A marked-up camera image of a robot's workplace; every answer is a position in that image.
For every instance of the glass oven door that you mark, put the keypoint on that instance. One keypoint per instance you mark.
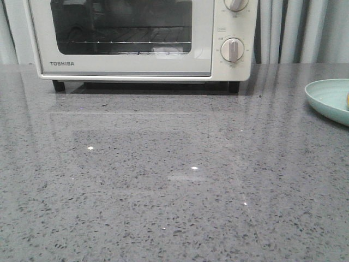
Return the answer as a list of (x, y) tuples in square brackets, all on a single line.
[(50, 19)]

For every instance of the lower oven control knob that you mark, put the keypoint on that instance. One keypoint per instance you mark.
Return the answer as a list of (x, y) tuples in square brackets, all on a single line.
[(232, 50)]

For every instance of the light green round plate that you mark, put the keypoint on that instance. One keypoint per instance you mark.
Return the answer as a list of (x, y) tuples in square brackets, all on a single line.
[(328, 97)]

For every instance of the upper oven control knob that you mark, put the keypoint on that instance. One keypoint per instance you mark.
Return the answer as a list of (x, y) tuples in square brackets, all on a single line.
[(235, 5)]

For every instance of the oven control knob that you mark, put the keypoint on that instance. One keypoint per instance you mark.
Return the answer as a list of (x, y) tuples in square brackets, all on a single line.
[(235, 5), (232, 50)]

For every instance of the metal oven wire rack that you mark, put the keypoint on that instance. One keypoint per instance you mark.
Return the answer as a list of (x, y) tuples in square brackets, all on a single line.
[(177, 34)]

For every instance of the white Toshiba toaster oven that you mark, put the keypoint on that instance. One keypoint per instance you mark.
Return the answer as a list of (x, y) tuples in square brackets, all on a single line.
[(226, 24)]

